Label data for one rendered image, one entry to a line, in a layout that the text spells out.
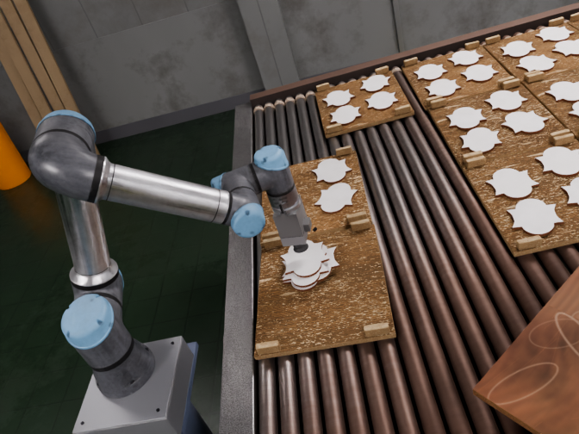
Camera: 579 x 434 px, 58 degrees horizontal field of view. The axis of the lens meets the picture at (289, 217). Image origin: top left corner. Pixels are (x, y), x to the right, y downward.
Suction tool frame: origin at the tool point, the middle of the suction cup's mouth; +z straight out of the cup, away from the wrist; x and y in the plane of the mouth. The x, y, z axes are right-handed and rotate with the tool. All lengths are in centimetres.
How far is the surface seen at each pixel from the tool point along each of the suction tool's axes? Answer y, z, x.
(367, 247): 5.7, 7.8, -16.9
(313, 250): 2.4, 3.6, -2.4
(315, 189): 36.7, 7.8, 1.1
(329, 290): -9.5, 7.8, -7.0
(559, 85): 78, 7, -84
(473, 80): 94, 7, -57
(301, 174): 47.2, 7.8, 7.5
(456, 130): 60, 8, -47
